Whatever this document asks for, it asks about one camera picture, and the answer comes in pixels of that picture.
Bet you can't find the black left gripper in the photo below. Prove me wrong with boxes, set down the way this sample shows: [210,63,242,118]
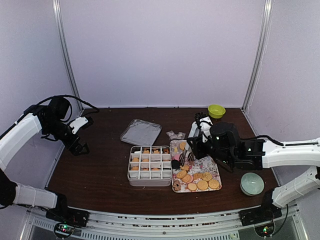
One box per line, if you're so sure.
[44,118,90,156]

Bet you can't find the silver serving tongs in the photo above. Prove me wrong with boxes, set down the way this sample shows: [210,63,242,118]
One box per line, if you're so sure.
[178,141,195,167]

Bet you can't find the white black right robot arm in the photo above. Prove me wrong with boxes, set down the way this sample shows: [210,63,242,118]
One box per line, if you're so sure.
[187,136,320,226]

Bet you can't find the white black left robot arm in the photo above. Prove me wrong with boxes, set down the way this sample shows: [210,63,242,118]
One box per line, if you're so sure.
[0,94,99,226]

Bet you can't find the floral rectangular tray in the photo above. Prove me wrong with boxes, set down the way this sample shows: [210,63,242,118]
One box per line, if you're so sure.
[169,140,222,193]

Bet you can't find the pale green ceramic bowl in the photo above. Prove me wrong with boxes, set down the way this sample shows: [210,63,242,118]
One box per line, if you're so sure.
[240,172,265,197]

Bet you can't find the lime green bowl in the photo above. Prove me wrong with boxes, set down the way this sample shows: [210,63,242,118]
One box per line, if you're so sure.
[207,104,226,119]

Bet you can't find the black sandwich cookie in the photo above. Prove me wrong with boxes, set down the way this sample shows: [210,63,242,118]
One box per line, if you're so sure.
[171,160,181,170]

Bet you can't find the clear printed cookie wrappers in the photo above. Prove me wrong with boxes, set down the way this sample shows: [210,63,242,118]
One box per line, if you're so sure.
[166,130,186,140]

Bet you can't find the flower shaped brown cookie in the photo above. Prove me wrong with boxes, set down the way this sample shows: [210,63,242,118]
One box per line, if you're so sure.
[172,180,181,192]

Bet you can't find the silver tin lid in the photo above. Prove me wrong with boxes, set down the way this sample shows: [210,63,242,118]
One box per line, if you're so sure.
[120,119,162,146]

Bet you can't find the grey divided cookie tin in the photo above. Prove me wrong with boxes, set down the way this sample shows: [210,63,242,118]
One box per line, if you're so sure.
[127,145,173,187]

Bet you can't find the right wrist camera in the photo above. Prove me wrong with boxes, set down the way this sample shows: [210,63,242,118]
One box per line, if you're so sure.
[209,122,241,153]

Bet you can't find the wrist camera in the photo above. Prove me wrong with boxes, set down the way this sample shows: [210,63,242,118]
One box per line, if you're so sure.
[68,116,94,135]
[209,122,241,153]

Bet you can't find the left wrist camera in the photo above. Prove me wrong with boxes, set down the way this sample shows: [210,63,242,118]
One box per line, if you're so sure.
[68,116,94,135]

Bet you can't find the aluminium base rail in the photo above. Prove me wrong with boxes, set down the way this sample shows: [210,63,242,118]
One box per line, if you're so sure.
[17,203,309,240]

